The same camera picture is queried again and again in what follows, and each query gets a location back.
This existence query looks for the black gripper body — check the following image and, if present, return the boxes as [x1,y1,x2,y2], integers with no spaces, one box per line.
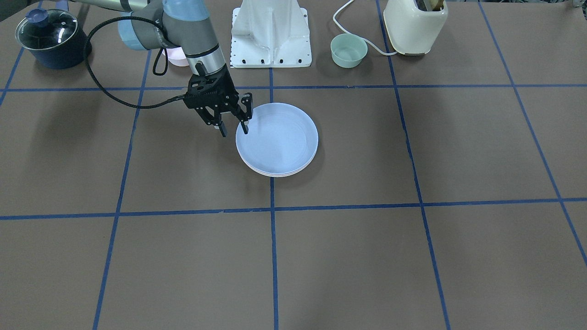
[183,66,244,127]

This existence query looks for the light blue plate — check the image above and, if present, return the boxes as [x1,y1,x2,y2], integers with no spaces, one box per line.
[236,103,319,154]

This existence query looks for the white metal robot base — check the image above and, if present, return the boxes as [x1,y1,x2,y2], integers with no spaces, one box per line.
[229,0,312,68]

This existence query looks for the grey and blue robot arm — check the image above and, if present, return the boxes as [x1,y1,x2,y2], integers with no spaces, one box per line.
[86,0,253,137]

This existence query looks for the green bowl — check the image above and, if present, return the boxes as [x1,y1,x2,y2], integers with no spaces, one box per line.
[330,33,368,69]

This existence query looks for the dark blue pot with lid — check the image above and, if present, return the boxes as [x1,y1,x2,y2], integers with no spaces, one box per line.
[15,8,94,70]

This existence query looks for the cream white toaster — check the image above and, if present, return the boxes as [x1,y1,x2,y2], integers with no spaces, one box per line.
[383,0,449,56]

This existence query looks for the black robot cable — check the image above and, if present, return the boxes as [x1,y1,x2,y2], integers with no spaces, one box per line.
[84,16,189,110]

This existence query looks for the white power cord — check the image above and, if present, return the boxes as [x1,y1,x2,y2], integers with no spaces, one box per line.
[332,0,398,56]

